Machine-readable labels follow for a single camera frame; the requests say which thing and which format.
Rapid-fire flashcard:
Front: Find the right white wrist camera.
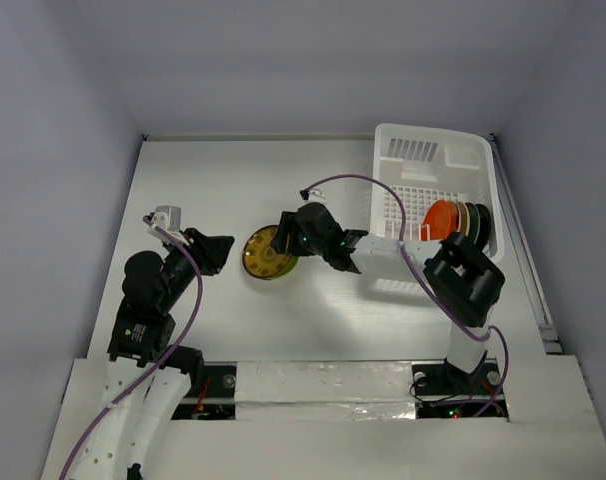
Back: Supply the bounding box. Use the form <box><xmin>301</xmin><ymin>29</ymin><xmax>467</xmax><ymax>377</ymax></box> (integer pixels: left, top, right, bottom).
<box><xmin>299</xmin><ymin>187</ymin><xmax>327</xmax><ymax>204</ymax></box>

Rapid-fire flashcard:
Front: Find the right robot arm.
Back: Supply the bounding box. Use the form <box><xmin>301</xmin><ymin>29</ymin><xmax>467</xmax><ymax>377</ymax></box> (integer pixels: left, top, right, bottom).
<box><xmin>271</xmin><ymin>202</ymin><xmax>505</xmax><ymax>397</ymax></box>

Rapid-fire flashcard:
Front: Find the orange plate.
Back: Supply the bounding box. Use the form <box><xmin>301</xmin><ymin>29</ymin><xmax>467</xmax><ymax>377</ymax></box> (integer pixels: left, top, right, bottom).
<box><xmin>421</xmin><ymin>200</ymin><xmax>459</xmax><ymax>241</ymax></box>

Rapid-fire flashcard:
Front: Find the white plastic dish rack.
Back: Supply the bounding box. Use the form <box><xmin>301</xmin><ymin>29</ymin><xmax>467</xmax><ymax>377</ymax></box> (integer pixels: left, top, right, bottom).
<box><xmin>370</xmin><ymin>123</ymin><xmax>505</xmax><ymax>263</ymax></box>

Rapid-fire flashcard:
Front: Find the white foam strip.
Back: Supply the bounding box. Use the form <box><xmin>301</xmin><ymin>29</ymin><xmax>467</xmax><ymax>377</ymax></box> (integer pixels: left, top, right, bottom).
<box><xmin>234</xmin><ymin>361</ymin><xmax>416</xmax><ymax>422</ymax></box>

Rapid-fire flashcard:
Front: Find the lime green plate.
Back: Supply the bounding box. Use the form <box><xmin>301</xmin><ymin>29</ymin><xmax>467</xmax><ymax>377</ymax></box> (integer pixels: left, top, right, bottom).
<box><xmin>241</xmin><ymin>225</ymin><xmax>298</xmax><ymax>281</ymax></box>

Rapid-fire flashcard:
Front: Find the black plate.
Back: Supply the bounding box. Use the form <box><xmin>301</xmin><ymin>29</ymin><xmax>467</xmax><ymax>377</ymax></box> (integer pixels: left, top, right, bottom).
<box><xmin>476</xmin><ymin>204</ymin><xmax>492</xmax><ymax>249</ymax></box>

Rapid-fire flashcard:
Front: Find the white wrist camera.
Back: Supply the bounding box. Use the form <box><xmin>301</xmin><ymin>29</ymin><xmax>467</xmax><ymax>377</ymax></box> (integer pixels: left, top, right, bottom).
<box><xmin>299</xmin><ymin>187</ymin><xmax>327</xmax><ymax>204</ymax></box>
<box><xmin>143</xmin><ymin>205</ymin><xmax>186</xmax><ymax>244</ymax></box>

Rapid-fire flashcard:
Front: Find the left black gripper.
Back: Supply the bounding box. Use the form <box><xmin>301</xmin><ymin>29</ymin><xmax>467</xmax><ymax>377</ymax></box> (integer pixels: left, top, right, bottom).
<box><xmin>158</xmin><ymin>226</ymin><xmax>234</xmax><ymax>308</ymax></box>

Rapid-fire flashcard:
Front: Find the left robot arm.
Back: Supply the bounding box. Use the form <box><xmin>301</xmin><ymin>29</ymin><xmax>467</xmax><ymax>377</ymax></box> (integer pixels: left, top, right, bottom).
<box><xmin>60</xmin><ymin>223</ymin><xmax>234</xmax><ymax>479</ymax></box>

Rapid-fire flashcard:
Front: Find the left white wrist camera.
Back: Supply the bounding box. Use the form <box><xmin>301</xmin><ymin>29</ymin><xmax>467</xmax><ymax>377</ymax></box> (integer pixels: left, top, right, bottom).
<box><xmin>143</xmin><ymin>205</ymin><xmax>186</xmax><ymax>244</ymax></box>

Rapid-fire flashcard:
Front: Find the blue patterned plate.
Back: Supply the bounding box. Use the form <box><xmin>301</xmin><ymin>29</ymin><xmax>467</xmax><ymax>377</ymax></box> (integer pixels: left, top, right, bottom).
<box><xmin>465</xmin><ymin>202</ymin><xmax>480</xmax><ymax>242</ymax></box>

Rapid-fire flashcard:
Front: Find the beige patterned plate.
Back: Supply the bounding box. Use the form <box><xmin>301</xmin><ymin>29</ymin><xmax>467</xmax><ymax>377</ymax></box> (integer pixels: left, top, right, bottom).
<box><xmin>456</xmin><ymin>201</ymin><xmax>470</xmax><ymax>235</ymax></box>

